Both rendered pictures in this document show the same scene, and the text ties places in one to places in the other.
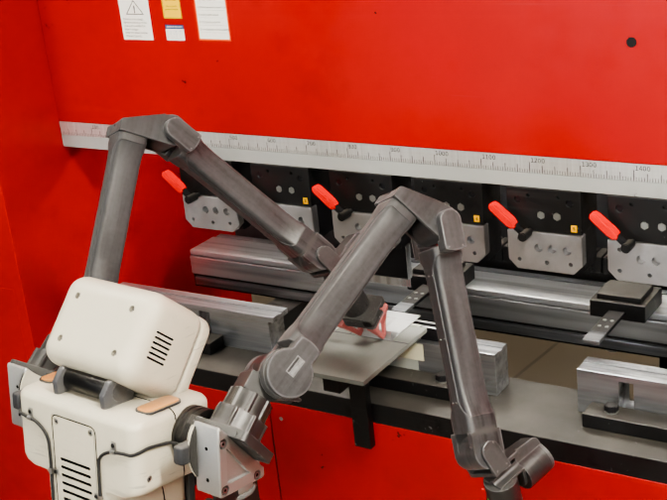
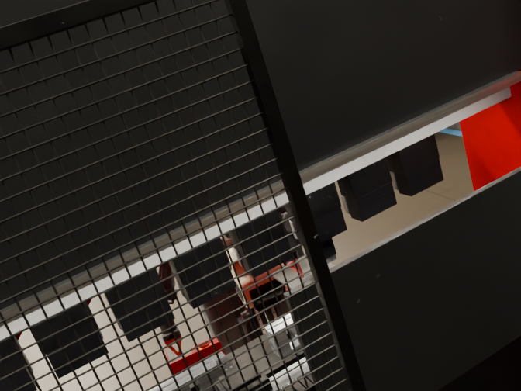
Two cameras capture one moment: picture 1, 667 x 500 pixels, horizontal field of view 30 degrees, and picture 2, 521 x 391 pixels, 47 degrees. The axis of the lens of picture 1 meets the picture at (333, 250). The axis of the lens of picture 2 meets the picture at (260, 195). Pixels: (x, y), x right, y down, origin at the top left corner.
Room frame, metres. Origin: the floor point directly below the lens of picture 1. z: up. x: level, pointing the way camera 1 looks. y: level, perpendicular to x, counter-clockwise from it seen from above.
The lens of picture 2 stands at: (3.37, -1.58, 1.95)
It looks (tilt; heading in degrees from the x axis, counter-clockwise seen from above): 18 degrees down; 126
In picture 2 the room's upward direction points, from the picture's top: 19 degrees counter-clockwise
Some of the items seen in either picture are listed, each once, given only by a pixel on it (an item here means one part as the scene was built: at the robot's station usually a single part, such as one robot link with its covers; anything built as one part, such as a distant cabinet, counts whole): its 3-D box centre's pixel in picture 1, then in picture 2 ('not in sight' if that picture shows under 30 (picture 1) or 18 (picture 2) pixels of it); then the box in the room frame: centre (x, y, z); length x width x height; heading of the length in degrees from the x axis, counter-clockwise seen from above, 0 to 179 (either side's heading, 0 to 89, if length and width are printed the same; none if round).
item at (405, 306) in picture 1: (425, 286); not in sight; (2.58, -0.20, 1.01); 0.26 x 0.12 x 0.05; 146
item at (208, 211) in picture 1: (218, 188); (414, 164); (2.68, 0.24, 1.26); 0.15 x 0.09 x 0.17; 56
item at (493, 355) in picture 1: (418, 355); (322, 314); (2.41, -0.16, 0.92); 0.39 x 0.06 x 0.10; 56
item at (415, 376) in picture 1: (400, 379); not in sight; (2.37, -0.11, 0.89); 0.30 x 0.05 x 0.03; 56
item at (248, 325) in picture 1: (197, 316); not in sight; (2.75, 0.34, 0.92); 0.50 x 0.06 x 0.10; 56
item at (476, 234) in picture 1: (458, 213); (260, 240); (2.34, -0.26, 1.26); 0.15 x 0.09 x 0.17; 56
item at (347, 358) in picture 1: (358, 349); (308, 275); (2.32, -0.03, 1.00); 0.26 x 0.18 x 0.01; 146
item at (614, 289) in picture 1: (613, 312); (232, 371); (2.33, -0.56, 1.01); 0.26 x 0.12 x 0.05; 146
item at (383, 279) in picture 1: (388, 263); (319, 252); (2.44, -0.11, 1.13); 0.10 x 0.02 x 0.10; 56
